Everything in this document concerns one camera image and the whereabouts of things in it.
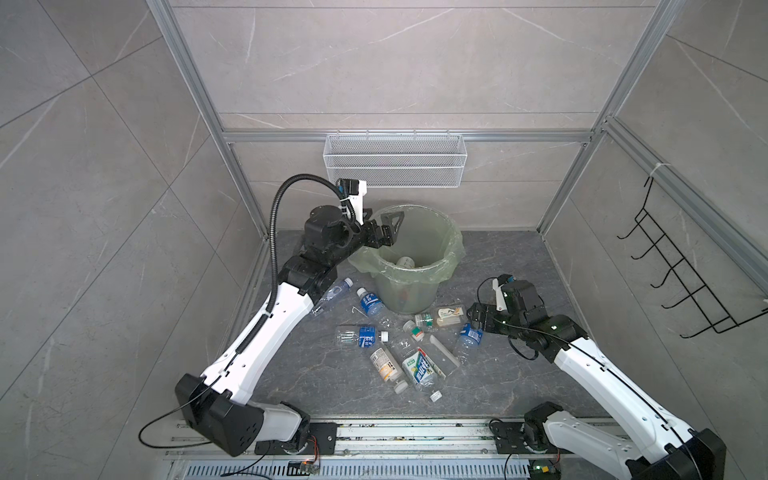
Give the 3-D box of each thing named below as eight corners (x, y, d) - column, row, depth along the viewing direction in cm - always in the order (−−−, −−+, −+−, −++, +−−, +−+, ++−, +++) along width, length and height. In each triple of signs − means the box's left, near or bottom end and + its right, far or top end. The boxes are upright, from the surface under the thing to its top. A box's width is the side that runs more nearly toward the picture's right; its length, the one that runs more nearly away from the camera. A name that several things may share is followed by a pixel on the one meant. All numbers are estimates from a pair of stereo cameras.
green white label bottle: (416, 395, 82) (418, 389, 77) (401, 365, 87) (402, 358, 82) (437, 383, 83) (440, 377, 79) (420, 355, 89) (422, 347, 84)
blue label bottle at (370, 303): (351, 301, 100) (350, 292, 96) (363, 292, 103) (361, 283, 99) (374, 321, 96) (373, 313, 91) (385, 311, 98) (385, 302, 94)
